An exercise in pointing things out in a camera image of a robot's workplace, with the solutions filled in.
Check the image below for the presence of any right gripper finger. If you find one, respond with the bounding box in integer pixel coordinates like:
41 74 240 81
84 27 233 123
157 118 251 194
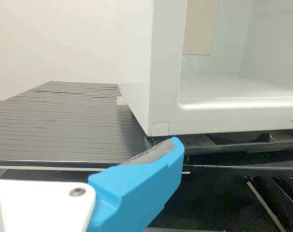
87 136 185 232

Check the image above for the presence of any white incubator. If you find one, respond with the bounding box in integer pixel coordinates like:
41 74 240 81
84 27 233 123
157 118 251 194
115 0 293 136

